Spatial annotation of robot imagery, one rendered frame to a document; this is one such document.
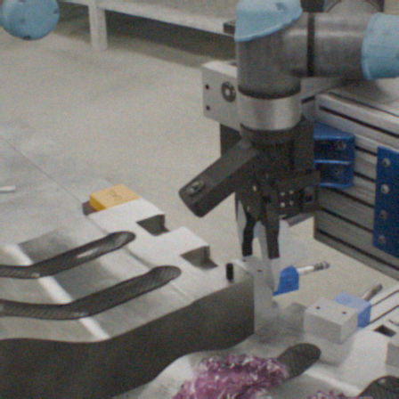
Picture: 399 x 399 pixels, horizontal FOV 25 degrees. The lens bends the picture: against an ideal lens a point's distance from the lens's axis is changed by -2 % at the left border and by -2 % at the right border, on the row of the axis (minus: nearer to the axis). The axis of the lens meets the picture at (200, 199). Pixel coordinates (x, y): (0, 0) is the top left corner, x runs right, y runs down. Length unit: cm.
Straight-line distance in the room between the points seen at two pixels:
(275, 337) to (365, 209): 48
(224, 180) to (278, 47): 17
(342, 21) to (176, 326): 39
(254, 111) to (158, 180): 234
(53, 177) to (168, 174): 187
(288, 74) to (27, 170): 69
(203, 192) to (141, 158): 251
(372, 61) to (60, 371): 48
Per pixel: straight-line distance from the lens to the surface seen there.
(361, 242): 150
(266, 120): 105
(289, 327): 105
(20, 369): 97
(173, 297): 105
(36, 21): 125
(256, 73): 103
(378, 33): 102
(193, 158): 354
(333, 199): 151
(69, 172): 158
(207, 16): 449
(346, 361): 100
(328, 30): 102
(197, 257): 115
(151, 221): 122
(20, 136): 176
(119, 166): 351
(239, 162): 108
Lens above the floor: 146
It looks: 27 degrees down
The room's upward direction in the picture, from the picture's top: 3 degrees counter-clockwise
